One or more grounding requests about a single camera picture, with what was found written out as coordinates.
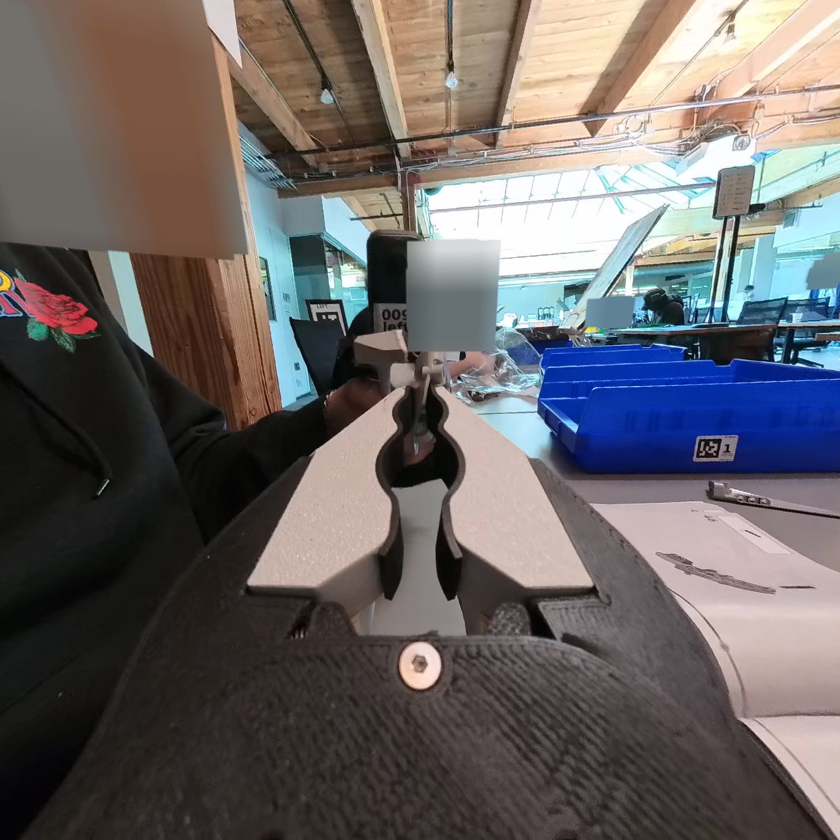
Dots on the tilted white board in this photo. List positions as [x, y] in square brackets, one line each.
[623, 256]

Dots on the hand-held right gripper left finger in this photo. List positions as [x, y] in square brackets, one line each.
[321, 518]

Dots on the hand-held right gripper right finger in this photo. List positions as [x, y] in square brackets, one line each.
[518, 518]

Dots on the wooden post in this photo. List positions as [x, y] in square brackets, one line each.
[210, 315]

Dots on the person's left hand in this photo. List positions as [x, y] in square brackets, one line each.
[351, 403]

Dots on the blue plastic bin with tag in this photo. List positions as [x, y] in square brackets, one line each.
[656, 426]

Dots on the sign on black stand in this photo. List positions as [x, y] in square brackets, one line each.
[733, 191]

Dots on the grey desk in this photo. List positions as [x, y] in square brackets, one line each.
[623, 489]

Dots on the clear plastic bag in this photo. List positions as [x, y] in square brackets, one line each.
[508, 354]

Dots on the white printed paper sheet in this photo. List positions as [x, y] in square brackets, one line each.
[722, 558]

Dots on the black office chair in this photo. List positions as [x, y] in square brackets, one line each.
[312, 354]

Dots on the person's left forearm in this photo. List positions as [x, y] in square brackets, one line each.
[262, 453]

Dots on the black mesh chair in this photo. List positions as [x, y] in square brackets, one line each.
[761, 310]

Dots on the wooden table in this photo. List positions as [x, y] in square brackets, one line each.
[689, 332]

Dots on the small grey toy part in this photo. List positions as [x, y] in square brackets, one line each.
[426, 377]

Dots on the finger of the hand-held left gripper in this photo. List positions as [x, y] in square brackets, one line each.
[399, 378]
[380, 346]

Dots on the framed black white poster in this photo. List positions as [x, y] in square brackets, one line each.
[328, 313]

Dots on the person's black hoodie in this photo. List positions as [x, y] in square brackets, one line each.
[65, 459]

